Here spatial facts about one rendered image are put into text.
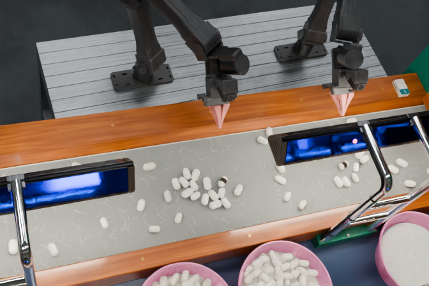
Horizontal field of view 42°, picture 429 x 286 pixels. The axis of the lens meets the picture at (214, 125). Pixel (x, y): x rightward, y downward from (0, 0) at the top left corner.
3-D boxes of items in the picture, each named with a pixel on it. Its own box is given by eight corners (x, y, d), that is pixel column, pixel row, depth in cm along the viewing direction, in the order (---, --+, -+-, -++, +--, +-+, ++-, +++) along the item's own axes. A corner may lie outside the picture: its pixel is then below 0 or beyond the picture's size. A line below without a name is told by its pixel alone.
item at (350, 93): (355, 116, 170) (354, 85, 168) (334, 119, 168) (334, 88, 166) (342, 112, 176) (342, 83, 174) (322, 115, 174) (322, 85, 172)
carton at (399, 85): (391, 82, 195) (394, 79, 194) (399, 82, 196) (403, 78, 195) (398, 97, 193) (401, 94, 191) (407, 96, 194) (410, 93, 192)
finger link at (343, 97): (361, 115, 171) (361, 85, 169) (341, 118, 168) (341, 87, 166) (348, 112, 177) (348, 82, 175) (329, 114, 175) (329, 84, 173)
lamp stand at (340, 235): (293, 190, 176) (355, 120, 138) (348, 180, 182) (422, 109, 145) (314, 249, 168) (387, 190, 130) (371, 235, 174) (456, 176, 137)
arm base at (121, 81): (178, 67, 180) (172, 50, 183) (117, 78, 173) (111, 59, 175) (174, 82, 186) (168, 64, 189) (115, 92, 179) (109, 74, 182)
